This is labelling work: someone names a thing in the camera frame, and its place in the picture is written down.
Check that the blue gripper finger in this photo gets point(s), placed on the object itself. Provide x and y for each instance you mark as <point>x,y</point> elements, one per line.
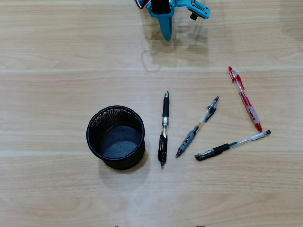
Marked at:
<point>166,28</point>

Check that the black grip silver tip pen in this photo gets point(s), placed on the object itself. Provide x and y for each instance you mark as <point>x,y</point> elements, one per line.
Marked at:
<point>166,108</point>

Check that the red pen white grip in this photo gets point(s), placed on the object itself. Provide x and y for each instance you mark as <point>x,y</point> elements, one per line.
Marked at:
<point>246,101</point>

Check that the grey grip clear pen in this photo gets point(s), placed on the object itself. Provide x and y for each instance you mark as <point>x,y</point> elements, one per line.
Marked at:
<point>187,140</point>

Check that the clear gel pen black grip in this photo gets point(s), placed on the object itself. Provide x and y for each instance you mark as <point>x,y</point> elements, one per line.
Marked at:
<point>221,149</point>

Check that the black mesh pen holder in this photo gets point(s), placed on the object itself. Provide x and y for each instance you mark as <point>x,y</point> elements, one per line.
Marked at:
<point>124,163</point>

